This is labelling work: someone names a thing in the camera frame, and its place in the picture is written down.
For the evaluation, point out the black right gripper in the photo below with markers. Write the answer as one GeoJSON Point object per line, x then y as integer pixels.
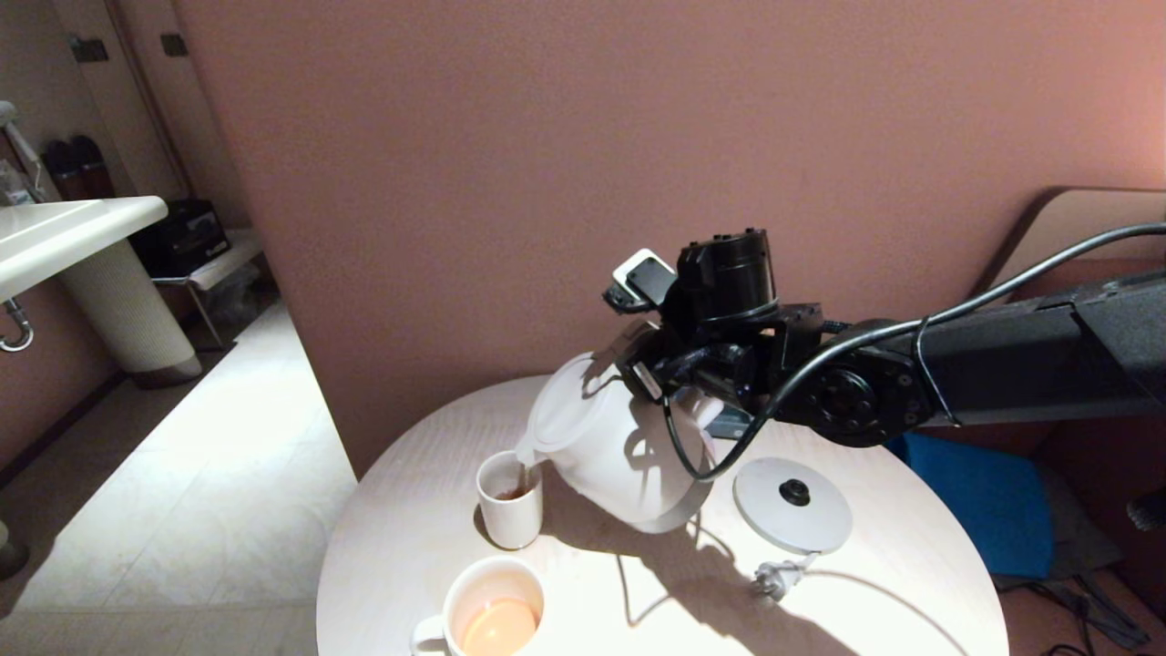
{"type": "Point", "coordinates": [692, 364]}

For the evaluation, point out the white electric kettle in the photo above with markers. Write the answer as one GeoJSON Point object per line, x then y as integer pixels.
{"type": "Point", "coordinates": [619, 465]}

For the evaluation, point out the round grey kettle base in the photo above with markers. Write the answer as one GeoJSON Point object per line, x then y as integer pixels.
{"type": "Point", "coordinates": [802, 519]}

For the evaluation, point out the white kettle power plug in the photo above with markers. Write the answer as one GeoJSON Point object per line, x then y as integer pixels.
{"type": "Point", "coordinates": [774, 578]}

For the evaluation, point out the large white ribbed mug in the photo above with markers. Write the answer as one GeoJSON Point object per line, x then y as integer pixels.
{"type": "Point", "coordinates": [474, 592]}

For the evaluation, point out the blue cushion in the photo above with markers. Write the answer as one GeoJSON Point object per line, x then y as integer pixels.
{"type": "Point", "coordinates": [988, 510]}

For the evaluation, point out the white metal-legged shelf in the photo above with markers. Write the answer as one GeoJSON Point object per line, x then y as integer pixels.
{"type": "Point", "coordinates": [232, 260]}

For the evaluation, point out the black box appliance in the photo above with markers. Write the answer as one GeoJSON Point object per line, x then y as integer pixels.
{"type": "Point", "coordinates": [182, 239]}

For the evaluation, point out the beige brown-edged panel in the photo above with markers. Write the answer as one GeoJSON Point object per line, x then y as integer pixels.
{"type": "Point", "coordinates": [1084, 214]}

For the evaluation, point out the grey cloth bag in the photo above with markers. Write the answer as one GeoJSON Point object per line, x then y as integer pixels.
{"type": "Point", "coordinates": [1079, 538]}

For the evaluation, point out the dark bottle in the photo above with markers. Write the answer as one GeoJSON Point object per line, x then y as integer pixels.
{"type": "Point", "coordinates": [66, 175]}
{"type": "Point", "coordinates": [96, 171]}

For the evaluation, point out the white sink basin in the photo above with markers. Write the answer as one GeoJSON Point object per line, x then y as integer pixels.
{"type": "Point", "coordinates": [64, 237]}

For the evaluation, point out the chrome drain pipe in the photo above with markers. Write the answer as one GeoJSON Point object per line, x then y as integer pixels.
{"type": "Point", "coordinates": [20, 339]}

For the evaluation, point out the chrome faucet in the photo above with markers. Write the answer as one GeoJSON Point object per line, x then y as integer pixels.
{"type": "Point", "coordinates": [23, 150]}

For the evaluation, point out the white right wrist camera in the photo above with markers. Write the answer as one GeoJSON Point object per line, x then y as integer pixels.
{"type": "Point", "coordinates": [642, 278]}

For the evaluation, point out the dark wall bracket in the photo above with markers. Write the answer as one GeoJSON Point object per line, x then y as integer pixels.
{"type": "Point", "coordinates": [174, 45]}
{"type": "Point", "coordinates": [91, 49]}

